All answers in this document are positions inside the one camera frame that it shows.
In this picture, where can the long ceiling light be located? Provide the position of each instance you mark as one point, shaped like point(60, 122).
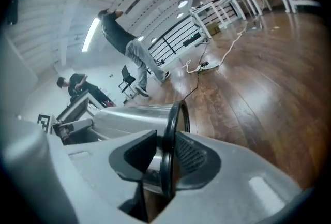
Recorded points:
point(90, 35)

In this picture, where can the cardboard box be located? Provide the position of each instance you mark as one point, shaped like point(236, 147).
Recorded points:
point(213, 29)

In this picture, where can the steel trash bin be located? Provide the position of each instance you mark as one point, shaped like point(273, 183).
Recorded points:
point(134, 117)

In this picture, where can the round pendant lamp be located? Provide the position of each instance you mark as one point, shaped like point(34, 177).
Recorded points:
point(182, 3)

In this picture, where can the black metal railing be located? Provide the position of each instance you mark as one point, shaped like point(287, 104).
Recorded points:
point(173, 39)

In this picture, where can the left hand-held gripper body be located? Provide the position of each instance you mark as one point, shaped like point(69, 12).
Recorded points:
point(45, 123)

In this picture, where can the dark-topped white desk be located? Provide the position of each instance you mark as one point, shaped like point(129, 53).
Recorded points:
point(77, 107)

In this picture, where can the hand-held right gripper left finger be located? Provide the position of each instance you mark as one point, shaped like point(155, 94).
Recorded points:
point(85, 179)

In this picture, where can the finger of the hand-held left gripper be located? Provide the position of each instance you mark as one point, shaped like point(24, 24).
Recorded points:
point(88, 137)
point(80, 124)

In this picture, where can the black office chair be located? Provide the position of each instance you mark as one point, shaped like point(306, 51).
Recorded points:
point(127, 79)

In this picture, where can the white power strip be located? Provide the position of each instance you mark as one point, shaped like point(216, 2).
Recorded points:
point(207, 67)

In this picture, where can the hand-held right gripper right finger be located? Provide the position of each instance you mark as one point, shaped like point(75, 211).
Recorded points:
point(227, 186)

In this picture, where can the grey flat stand base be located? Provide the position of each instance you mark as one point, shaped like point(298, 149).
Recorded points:
point(253, 27)

